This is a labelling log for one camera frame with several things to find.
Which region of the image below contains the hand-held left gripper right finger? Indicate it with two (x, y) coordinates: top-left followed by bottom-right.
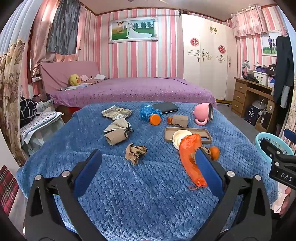
(195, 148), (272, 241)

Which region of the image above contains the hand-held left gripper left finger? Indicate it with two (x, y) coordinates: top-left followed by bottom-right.
(24, 149), (103, 241)

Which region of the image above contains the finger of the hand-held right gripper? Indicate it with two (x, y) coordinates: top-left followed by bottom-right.
(284, 128), (296, 142)
(260, 138), (296, 163)

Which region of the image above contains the turquoise plastic basket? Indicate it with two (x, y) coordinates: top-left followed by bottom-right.
(255, 133), (295, 165)

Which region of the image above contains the small orange tangerine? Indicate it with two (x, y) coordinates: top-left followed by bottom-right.
(209, 146), (221, 161)

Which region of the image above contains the orange plastic bag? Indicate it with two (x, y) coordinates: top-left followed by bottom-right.
(179, 134), (208, 190)

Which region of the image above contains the brown paper roll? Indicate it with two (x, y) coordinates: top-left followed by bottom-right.
(105, 129), (130, 146)

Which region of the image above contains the white round lid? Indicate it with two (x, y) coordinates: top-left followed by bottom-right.
(172, 130), (194, 150)

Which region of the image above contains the beige paper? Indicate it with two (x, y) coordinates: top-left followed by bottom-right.
(103, 119), (134, 133)

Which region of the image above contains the cardboard tube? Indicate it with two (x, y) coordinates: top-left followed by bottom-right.
(172, 115), (189, 128)

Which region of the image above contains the printed paper wrapper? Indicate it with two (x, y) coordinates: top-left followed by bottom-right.
(102, 105), (134, 121)

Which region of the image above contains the orange bottle cap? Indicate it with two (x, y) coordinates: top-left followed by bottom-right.
(149, 114), (161, 126)

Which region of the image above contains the blue plastic wrapper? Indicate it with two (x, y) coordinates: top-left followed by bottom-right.
(139, 104), (162, 121)

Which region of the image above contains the person's right hand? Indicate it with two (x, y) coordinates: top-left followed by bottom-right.
(279, 186), (292, 215)

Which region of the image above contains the floral and blue curtain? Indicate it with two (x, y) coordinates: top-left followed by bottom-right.
(277, 102), (296, 154)
(0, 0), (43, 166)

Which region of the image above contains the black paper bag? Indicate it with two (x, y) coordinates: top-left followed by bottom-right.
(257, 111), (272, 131)

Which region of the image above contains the black gift box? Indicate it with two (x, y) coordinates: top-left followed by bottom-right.
(244, 105), (260, 126)

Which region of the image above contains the tan phone case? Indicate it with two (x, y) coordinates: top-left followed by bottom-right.
(164, 127), (213, 143)

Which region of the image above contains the white fan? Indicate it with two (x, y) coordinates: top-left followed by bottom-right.
(252, 99), (266, 115)

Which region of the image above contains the blue knitted blanket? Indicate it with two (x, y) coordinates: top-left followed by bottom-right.
(16, 101), (279, 241)

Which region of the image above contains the wooden desk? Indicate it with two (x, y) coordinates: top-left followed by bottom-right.
(231, 77), (276, 133)

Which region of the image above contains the pink steel-lined cup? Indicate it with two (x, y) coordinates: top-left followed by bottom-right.
(193, 103), (214, 126)

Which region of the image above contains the white storage box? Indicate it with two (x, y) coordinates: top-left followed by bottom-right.
(253, 70), (269, 86)

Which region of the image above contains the polka dot fabric hamper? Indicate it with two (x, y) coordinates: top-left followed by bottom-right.
(20, 111), (65, 156)

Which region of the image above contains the dark hanging coat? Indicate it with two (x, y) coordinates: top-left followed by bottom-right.
(273, 35), (295, 108)

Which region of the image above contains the dark clothing bundle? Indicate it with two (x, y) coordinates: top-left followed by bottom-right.
(245, 73), (260, 83)

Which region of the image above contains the desk lamp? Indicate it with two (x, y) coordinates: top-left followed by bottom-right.
(241, 59), (251, 79)

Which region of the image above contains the black smartphone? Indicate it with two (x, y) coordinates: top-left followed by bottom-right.
(151, 102), (179, 115)

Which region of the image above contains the red plaid cloth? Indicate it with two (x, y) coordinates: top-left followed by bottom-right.
(0, 165), (19, 216)

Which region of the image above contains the black and white patterned bag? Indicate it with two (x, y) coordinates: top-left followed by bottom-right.
(20, 97), (39, 127)

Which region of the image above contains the yellow duck plush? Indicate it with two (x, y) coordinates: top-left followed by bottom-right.
(69, 74), (81, 87)

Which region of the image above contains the pile of clothes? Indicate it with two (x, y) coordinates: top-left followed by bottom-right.
(80, 74), (110, 85)

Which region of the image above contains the small framed couple photo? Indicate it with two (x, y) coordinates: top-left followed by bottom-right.
(261, 30), (278, 57)

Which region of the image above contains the white wardrobe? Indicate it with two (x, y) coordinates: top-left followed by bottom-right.
(180, 13), (238, 102)

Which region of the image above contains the bed with purple dotted bedspread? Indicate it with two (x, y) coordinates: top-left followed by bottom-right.
(50, 77), (218, 110)

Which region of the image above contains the pink covered headboard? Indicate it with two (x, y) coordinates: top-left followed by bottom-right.
(38, 61), (101, 93)

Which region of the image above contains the pink floral valance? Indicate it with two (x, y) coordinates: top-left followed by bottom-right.
(231, 3), (270, 39)

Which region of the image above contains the pink satin curtain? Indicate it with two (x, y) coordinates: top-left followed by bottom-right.
(30, 0), (82, 75)

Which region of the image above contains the grey curtain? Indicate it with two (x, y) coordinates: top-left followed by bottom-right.
(46, 0), (81, 56)

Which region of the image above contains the framed wedding photo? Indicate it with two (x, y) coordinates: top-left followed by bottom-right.
(109, 17), (159, 44)

